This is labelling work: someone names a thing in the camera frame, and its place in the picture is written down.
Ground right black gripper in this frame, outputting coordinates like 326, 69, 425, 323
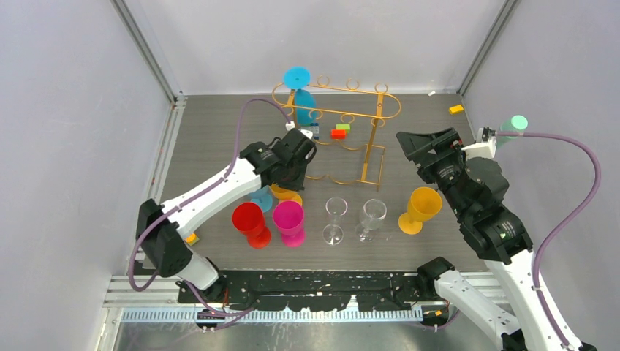
394, 125, 469, 217

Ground yellow back wine glass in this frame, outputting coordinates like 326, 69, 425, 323
270, 184, 303, 205

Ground teal back wine glass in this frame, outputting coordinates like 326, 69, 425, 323
249, 186, 273, 213

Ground orange front wine glass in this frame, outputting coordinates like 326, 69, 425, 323
398, 187, 442, 235

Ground magenta wine glass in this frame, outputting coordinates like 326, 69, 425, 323
273, 200, 306, 247

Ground blue back wine glass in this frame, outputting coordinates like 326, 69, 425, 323
283, 67, 318, 126

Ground clear wine glass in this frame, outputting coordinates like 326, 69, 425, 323
322, 197, 348, 246
355, 199, 387, 243

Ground red back wine glass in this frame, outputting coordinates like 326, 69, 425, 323
232, 202, 271, 249

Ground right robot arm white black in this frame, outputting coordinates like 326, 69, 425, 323
396, 127, 591, 350

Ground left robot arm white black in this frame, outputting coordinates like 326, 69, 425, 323
136, 129, 317, 303

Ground blue green toy bricks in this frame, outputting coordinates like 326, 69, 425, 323
309, 123, 320, 140

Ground red green toy bricks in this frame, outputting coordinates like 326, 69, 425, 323
330, 124, 351, 140

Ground yellow small block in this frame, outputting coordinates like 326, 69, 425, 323
448, 105, 464, 115

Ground mint green cylinder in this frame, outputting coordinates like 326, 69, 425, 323
496, 115, 529, 148

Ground orange block on table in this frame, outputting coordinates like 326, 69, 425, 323
185, 233, 200, 246

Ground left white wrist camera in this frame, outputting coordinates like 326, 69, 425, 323
285, 121, 314, 140

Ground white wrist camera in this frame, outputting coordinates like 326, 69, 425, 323
285, 121, 314, 140
462, 127, 497, 161

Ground gold wire glass rack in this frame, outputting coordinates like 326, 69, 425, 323
271, 75, 402, 189

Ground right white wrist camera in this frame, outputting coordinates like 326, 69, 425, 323
462, 127, 497, 161

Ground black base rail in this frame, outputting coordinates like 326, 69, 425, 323
104, 268, 495, 323

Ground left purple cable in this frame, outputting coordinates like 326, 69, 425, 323
127, 98, 295, 331

